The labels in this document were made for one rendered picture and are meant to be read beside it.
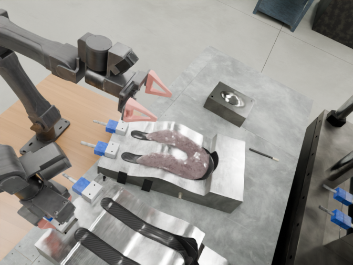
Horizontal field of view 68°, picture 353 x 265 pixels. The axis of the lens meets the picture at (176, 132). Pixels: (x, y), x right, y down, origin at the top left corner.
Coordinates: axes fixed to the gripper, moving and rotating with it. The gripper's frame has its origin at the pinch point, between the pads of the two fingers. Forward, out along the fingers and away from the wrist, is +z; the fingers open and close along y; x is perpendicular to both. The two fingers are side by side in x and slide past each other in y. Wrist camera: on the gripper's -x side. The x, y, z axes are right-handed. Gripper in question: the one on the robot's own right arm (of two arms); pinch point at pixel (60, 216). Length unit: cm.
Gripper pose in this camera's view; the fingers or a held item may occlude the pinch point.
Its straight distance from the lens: 77.9
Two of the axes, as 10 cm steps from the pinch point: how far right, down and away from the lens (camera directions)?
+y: 5.0, -6.8, 5.3
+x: -8.5, -2.9, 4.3
